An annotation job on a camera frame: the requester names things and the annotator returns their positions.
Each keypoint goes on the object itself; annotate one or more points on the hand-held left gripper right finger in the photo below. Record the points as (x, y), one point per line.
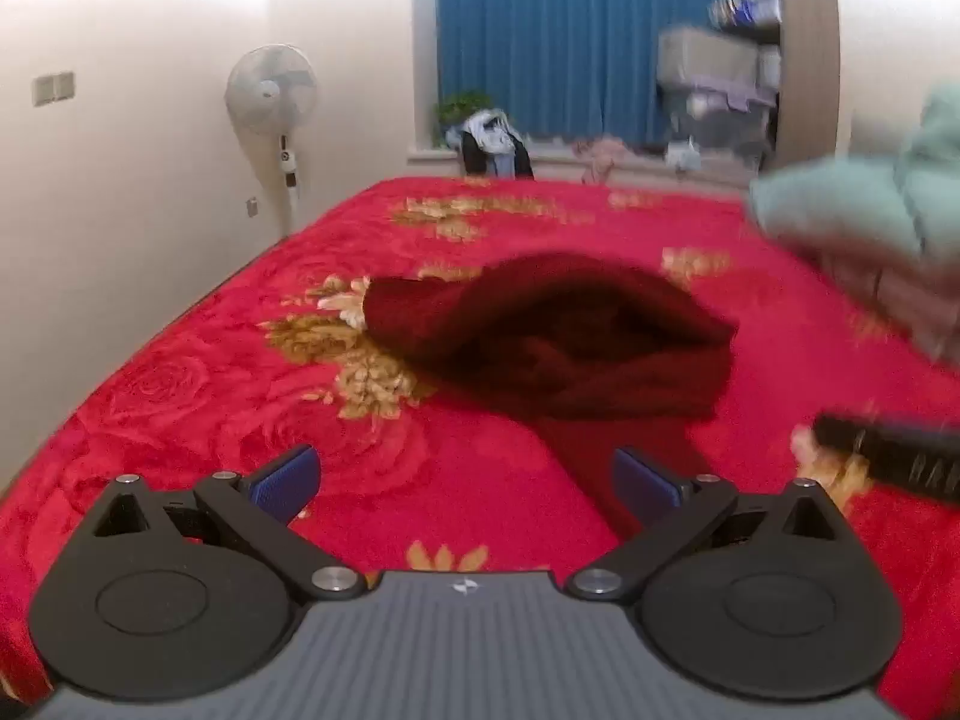
(643, 486)

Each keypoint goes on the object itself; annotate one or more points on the red floral blanket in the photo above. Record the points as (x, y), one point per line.
(187, 405)

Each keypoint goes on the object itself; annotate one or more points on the white standing fan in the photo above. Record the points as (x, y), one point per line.
(270, 94)

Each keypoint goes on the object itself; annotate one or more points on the pile of clothes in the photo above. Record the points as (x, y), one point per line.
(491, 142)

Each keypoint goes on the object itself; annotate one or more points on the blue curtain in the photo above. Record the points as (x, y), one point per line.
(570, 37)

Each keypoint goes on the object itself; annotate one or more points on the person's right forearm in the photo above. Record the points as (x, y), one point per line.
(847, 210)

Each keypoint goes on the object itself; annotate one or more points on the wooden wardrobe panel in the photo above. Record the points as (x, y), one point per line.
(814, 52)

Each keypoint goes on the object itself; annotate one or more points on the clear storage bin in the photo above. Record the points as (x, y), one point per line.
(724, 127)

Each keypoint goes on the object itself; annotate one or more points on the clear lidded storage box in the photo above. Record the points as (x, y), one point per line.
(709, 56)

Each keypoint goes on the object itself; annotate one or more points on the pink cloth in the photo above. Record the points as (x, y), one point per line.
(604, 157)

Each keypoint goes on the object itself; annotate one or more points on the green potted plant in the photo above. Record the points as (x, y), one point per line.
(461, 109)

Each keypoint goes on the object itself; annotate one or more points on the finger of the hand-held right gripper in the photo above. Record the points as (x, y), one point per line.
(855, 441)

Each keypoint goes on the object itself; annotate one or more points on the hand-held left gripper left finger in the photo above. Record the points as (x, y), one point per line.
(289, 481)

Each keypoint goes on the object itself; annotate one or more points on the dark red knit sweater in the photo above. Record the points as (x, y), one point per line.
(562, 330)

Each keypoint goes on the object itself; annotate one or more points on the wall switch plate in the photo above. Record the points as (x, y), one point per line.
(52, 88)

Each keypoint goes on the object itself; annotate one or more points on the white windowsill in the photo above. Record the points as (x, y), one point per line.
(431, 161)

